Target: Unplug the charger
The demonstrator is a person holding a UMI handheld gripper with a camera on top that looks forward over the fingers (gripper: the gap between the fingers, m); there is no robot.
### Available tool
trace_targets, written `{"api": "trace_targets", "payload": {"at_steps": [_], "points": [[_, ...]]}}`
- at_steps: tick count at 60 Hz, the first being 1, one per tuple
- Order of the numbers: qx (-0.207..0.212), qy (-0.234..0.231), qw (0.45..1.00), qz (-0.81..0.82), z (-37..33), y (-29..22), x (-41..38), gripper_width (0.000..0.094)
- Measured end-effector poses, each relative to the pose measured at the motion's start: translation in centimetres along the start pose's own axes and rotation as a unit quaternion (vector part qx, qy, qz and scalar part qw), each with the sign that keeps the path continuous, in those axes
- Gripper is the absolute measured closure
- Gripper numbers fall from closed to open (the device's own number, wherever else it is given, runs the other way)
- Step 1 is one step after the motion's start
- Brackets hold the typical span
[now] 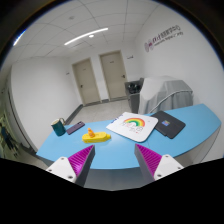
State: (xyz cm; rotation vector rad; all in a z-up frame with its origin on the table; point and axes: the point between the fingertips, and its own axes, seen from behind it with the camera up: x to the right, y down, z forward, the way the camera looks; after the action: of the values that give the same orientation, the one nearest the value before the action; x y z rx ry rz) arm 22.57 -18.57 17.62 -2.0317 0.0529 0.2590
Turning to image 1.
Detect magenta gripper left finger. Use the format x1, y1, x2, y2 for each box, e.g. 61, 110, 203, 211
46, 145, 95, 187

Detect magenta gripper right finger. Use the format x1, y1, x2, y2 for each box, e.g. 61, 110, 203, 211
134, 144, 183, 184

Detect yellow power strip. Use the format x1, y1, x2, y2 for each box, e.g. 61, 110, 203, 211
82, 132, 111, 143

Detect white rainbow mouse pad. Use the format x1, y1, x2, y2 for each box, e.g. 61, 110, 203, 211
107, 112, 158, 142

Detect black notebook case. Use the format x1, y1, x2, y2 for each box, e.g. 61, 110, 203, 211
153, 111, 186, 139

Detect purple smartphone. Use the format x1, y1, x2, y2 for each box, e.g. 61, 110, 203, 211
66, 121, 85, 135

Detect dark green mug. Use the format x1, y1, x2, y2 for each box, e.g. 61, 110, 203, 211
51, 118, 66, 136

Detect grey covered furniture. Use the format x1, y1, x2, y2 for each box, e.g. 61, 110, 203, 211
138, 76, 193, 114

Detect grey cabinet with items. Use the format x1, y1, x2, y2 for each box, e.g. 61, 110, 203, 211
125, 78, 144, 113

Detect left beige door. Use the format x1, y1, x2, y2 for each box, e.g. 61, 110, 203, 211
73, 59, 100, 105

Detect beige door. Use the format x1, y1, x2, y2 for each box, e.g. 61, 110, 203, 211
100, 51, 126, 99
73, 59, 100, 105

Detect right beige door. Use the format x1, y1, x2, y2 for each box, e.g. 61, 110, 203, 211
100, 51, 126, 99

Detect long ceiling light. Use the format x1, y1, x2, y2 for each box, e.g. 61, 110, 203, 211
64, 27, 109, 46

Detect wall logo sign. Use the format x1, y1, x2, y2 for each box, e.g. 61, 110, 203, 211
144, 31, 184, 52

